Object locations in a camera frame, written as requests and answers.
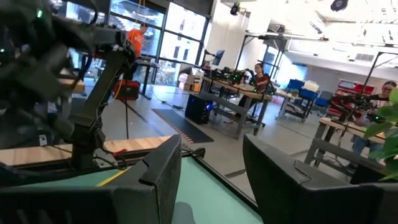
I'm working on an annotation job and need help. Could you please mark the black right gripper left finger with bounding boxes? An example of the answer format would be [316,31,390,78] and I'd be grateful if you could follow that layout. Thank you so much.
[0,133,183,224]

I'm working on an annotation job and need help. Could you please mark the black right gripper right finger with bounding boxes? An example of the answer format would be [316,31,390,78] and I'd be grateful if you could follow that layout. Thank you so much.
[242,133,398,224]

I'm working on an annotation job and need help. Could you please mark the grey workbench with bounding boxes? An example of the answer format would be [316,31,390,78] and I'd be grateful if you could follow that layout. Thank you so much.
[200,76,273,140]
[304,116,389,175]

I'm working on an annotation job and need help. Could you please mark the black hazard-striped floor mat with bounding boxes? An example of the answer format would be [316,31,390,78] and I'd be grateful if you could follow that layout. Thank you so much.
[151,108,215,144]

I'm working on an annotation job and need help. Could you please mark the black computer tower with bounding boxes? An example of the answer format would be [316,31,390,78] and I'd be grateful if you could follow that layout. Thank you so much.
[185,93,214,125]

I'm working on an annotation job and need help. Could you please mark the red case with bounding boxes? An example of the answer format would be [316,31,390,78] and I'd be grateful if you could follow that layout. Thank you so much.
[112,79,141,101]

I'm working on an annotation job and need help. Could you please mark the blue storage bins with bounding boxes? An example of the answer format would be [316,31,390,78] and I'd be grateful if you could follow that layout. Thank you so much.
[285,78,320,101]

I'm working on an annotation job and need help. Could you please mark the person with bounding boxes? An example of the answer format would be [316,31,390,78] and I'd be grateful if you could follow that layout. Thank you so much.
[124,22,149,82]
[238,62,272,119]
[351,80,398,169]

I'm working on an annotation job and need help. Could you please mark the cardboard boxes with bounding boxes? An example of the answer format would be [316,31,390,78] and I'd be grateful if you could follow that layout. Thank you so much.
[177,72,203,93]

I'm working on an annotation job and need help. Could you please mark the green leafy small tree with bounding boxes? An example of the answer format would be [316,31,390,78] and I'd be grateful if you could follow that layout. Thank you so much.
[362,88,398,181]

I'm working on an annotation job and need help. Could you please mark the red storage bins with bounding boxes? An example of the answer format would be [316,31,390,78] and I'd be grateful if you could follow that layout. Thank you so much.
[329,80,376,118]

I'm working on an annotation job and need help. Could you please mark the blue-screen monitor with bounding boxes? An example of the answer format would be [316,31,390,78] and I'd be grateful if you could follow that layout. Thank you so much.
[212,49,226,67]

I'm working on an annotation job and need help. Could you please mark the black table frame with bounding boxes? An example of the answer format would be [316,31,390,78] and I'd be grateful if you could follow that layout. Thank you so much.
[0,146,261,215]

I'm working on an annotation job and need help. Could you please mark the black background frame stand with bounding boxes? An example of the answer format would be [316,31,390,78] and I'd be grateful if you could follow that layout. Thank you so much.
[233,30,324,82]
[360,51,398,96]

